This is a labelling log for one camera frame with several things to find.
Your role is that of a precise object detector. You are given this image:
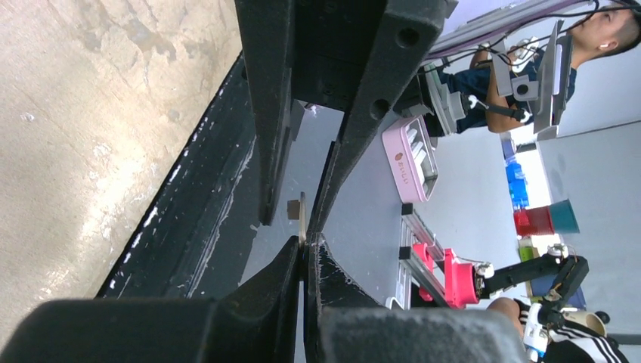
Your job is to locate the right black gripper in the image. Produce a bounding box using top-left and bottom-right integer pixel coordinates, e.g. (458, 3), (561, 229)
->
(235, 0), (448, 234)

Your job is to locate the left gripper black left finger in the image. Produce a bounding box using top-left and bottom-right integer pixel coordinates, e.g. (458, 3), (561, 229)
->
(1, 237), (300, 362)

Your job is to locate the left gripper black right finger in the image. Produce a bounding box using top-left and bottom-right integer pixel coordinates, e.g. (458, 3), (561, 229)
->
(304, 233), (528, 362)

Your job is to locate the grey battery cover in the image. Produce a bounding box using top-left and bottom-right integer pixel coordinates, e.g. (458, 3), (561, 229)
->
(286, 192), (307, 247)

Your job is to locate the pink clamp fixture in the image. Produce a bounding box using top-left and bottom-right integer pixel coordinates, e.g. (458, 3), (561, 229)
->
(412, 243), (479, 309)

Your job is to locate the pink storage tin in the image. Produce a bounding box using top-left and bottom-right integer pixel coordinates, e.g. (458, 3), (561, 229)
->
(382, 116), (438, 203)

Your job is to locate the seated person in background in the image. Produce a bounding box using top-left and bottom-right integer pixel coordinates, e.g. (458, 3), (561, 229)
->
(435, 5), (641, 136)

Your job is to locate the red plastic cup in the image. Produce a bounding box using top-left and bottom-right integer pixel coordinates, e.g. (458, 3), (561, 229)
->
(513, 206), (555, 237)

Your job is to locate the teal plastic cup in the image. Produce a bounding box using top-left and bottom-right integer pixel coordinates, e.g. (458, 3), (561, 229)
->
(549, 199), (580, 234)

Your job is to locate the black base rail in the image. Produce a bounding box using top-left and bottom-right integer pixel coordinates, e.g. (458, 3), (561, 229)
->
(97, 55), (255, 298)

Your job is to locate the aluminium frame rail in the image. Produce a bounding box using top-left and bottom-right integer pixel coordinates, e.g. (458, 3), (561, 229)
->
(426, 1), (583, 60)

